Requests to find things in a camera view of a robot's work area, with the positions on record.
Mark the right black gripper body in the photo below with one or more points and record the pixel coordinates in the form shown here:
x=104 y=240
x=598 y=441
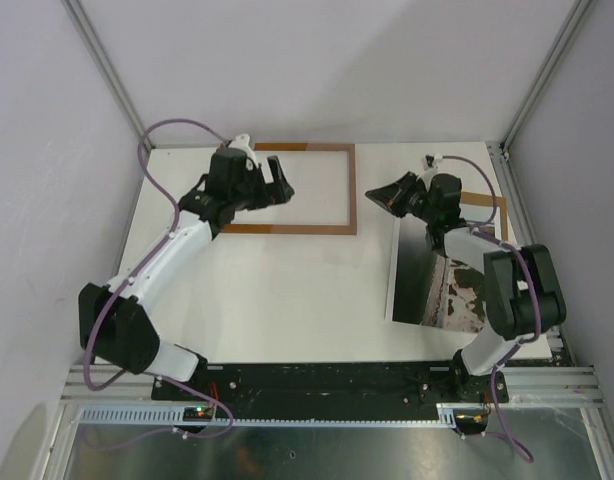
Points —
x=419 y=204

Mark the brown frame backing board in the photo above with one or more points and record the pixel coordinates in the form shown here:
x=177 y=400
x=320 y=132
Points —
x=477 y=208

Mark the aluminium corner post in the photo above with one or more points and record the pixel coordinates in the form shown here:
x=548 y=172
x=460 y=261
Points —
x=103 y=63
x=564 y=40

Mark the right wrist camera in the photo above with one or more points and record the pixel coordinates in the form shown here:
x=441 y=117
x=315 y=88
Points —
x=431 y=168

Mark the left aluminium corner post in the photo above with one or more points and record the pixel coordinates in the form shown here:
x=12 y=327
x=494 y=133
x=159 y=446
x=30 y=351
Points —
x=103 y=63

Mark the aluminium front rail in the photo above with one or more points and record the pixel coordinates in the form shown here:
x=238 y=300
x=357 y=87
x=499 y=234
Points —
x=553 y=387

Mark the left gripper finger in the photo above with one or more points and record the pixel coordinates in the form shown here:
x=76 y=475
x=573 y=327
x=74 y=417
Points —
x=278 y=192
x=276 y=169

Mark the wooden picture frame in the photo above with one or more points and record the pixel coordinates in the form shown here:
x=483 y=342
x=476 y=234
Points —
x=323 y=176

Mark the aerial beach photo print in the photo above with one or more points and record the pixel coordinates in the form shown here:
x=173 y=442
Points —
x=428 y=290

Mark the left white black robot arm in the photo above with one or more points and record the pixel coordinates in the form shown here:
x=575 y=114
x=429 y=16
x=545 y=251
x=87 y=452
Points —
x=114 y=318

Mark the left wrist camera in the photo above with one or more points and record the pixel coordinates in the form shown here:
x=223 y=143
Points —
x=242 y=142

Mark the grey slotted cable duct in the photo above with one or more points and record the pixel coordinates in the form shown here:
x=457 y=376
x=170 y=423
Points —
x=170 y=415

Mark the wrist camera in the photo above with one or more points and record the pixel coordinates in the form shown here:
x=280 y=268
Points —
x=242 y=142
x=431 y=168

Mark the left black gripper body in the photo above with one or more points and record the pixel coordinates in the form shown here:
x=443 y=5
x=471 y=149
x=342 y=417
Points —
x=246 y=195

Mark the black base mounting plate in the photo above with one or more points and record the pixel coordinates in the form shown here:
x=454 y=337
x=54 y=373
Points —
x=362 y=390

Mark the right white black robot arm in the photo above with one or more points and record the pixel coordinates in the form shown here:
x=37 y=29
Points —
x=523 y=298

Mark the right aluminium corner post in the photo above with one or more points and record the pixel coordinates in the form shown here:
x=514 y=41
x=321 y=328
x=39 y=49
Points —
x=564 y=40

